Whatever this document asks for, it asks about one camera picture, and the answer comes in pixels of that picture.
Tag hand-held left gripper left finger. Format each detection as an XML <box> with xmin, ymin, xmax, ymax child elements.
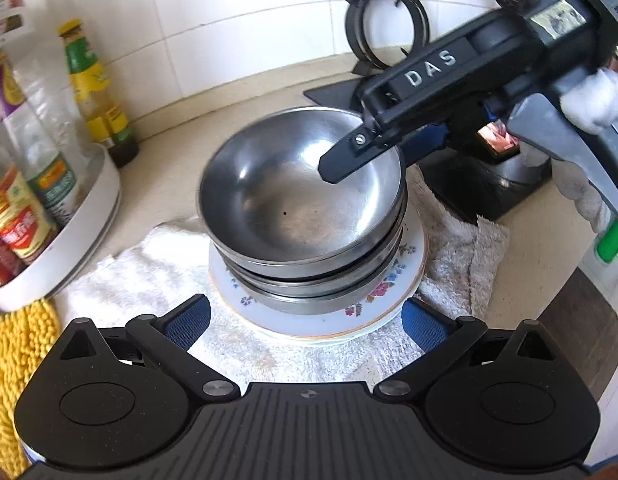
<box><xmin>46</xmin><ymin>295</ymin><xmax>240</xmax><ymax>402</ymax></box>

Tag black glass gas stove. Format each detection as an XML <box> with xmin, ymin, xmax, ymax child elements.
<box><xmin>304</xmin><ymin>75</ymin><xmax>554</xmax><ymax>221</ymax></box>

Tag white plate multicoloured flowers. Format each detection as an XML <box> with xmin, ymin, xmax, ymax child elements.
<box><xmin>208</xmin><ymin>210</ymin><xmax>429</xmax><ymax>342</ymax></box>

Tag white terry towel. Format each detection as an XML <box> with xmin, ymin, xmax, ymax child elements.
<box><xmin>64</xmin><ymin>172</ymin><xmax>510</xmax><ymax>386</ymax></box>

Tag white two-tier turntable rack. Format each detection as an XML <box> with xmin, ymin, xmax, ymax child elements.
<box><xmin>0</xmin><ymin>142</ymin><xmax>122</xmax><ymax>313</ymax></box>

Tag black pan support ring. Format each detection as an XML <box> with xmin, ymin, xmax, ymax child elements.
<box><xmin>337</xmin><ymin>0</ymin><xmax>432</xmax><ymax>73</ymax></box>

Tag smartphone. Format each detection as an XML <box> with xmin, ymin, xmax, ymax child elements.
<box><xmin>476</xmin><ymin>120</ymin><xmax>520</xmax><ymax>166</ymax></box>

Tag yellow chenille mat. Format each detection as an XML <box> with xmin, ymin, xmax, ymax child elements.
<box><xmin>0</xmin><ymin>300</ymin><xmax>62</xmax><ymax>480</ymax></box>

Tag stainless steel bowl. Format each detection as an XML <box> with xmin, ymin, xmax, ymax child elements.
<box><xmin>221</xmin><ymin>195</ymin><xmax>409</xmax><ymax>292</ymax></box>
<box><xmin>229</xmin><ymin>240</ymin><xmax>406</xmax><ymax>315</ymax></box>
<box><xmin>198</xmin><ymin>106</ymin><xmax>407</xmax><ymax>267</ymax></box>

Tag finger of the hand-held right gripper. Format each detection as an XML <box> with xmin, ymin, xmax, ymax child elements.
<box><xmin>318</xmin><ymin>125</ymin><xmax>404</xmax><ymax>184</ymax></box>
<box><xmin>401</xmin><ymin>122</ymin><xmax>449</xmax><ymax>168</ymax></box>

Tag person's right hand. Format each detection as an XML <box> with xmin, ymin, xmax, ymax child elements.
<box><xmin>519</xmin><ymin>67</ymin><xmax>618</xmax><ymax>233</ymax></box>

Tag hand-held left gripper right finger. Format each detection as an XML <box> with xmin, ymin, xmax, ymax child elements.
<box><xmin>373</xmin><ymin>297</ymin><xmax>564</xmax><ymax>402</ymax></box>

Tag yellow cap vinegar bottle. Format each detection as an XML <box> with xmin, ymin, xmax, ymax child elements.
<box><xmin>0</xmin><ymin>160</ymin><xmax>57</xmax><ymax>266</ymax></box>

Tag green yellow label bottle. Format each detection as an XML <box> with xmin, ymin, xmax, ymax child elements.
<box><xmin>59</xmin><ymin>20</ymin><xmax>140</xmax><ymax>168</ymax></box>

